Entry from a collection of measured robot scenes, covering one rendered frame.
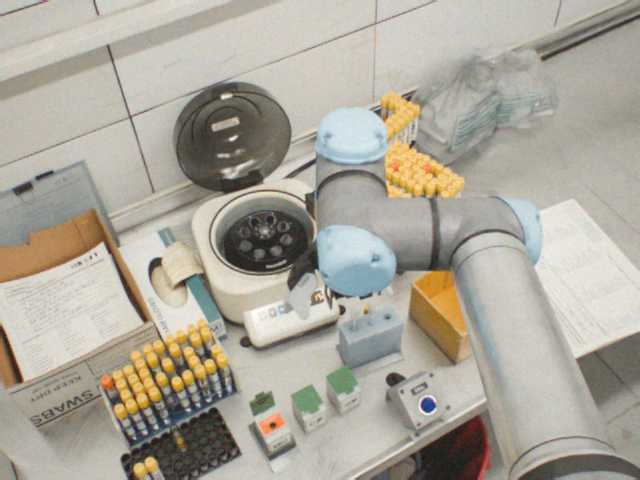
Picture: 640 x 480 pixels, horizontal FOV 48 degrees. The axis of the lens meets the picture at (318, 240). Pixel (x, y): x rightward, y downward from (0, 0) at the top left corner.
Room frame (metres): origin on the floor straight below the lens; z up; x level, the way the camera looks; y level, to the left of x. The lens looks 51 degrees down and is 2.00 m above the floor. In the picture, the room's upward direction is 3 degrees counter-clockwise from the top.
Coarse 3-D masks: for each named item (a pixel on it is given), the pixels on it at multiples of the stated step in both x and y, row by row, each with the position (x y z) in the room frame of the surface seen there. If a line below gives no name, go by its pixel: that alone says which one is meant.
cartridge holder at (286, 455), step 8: (256, 432) 0.49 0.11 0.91; (256, 440) 0.48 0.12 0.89; (264, 448) 0.46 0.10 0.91; (280, 448) 0.46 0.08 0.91; (288, 448) 0.46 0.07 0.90; (296, 448) 0.47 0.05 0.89; (264, 456) 0.46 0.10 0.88; (272, 456) 0.45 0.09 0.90; (280, 456) 0.45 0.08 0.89; (288, 456) 0.45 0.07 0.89; (296, 456) 0.45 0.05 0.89; (272, 464) 0.44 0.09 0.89; (280, 464) 0.44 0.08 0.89; (288, 464) 0.44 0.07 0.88; (272, 472) 0.43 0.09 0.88
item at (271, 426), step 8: (272, 408) 0.51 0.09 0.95; (256, 416) 0.49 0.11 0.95; (264, 416) 0.49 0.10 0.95; (272, 416) 0.49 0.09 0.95; (280, 416) 0.49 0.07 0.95; (256, 424) 0.49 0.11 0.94; (264, 424) 0.48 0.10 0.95; (272, 424) 0.48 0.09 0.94; (280, 424) 0.48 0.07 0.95; (264, 432) 0.47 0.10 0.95; (272, 432) 0.47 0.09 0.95; (280, 432) 0.47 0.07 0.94; (288, 432) 0.47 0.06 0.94; (264, 440) 0.46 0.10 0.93; (272, 440) 0.46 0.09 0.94; (280, 440) 0.46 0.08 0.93; (288, 440) 0.47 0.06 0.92; (272, 448) 0.46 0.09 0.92
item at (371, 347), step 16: (352, 320) 0.65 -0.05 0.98; (368, 320) 0.64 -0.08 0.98; (384, 320) 0.64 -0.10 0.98; (400, 320) 0.64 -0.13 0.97; (352, 336) 0.61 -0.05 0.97; (368, 336) 0.61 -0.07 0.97; (384, 336) 0.62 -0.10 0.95; (400, 336) 0.63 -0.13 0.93; (352, 352) 0.60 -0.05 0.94; (368, 352) 0.61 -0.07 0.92; (384, 352) 0.62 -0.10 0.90; (400, 352) 0.63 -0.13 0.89; (352, 368) 0.60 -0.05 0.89; (368, 368) 0.60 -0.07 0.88
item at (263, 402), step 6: (258, 396) 0.51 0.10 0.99; (264, 396) 0.51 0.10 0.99; (270, 396) 0.51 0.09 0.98; (252, 402) 0.50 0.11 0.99; (258, 402) 0.50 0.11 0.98; (264, 402) 0.51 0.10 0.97; (270, 402) 0.51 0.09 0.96; (252, 408) 0.50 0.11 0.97; (258, 408) 0.50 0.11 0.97; (264, 408) 0.50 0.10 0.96; (252, 414) 0.49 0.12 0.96; (258, 414) 0.50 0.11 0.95
